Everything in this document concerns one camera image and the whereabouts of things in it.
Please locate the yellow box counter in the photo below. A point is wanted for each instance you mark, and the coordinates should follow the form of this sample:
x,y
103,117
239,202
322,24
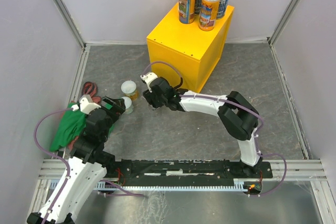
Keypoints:
x,y
184,52

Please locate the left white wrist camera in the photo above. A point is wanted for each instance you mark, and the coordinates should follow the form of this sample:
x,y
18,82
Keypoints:
x,y
85,105

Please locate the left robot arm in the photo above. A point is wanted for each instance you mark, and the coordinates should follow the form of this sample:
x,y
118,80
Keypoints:
x,y
88,162

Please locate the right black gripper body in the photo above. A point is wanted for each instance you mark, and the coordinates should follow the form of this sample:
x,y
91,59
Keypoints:
x,y
151,98

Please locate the grey slotted cable duct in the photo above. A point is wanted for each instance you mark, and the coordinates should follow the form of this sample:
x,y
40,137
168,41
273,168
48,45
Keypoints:
x,y
184,184

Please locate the green cloth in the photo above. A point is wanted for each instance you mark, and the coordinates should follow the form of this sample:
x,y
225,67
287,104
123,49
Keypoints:
x,y
70,127

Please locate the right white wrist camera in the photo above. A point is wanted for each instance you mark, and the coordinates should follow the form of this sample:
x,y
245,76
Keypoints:
x,y
148,78

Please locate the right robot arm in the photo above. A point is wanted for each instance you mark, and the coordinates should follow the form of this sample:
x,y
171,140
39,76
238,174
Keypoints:
x,y
238,116

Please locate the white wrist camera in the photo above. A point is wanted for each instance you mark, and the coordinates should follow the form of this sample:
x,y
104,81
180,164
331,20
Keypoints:
x,y
85,105
148,78

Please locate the white lid small can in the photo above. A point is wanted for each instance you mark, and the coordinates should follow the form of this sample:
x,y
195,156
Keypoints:
x,y
152,107

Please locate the cartoon label can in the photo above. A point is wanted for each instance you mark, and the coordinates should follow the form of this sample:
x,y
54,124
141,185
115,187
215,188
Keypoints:
x,y
208,14
186,10

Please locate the red cloth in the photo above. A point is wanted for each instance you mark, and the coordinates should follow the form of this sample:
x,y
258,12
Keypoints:
x,y
71,144

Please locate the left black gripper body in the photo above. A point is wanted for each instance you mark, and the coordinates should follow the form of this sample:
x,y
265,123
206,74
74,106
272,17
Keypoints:
x,y
112,106

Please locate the white lid yellow can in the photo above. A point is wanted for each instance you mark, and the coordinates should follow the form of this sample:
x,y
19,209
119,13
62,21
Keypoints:
x,y
129,88

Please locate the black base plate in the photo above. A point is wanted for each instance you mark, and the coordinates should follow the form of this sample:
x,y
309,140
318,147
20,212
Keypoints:
x,y
127,168

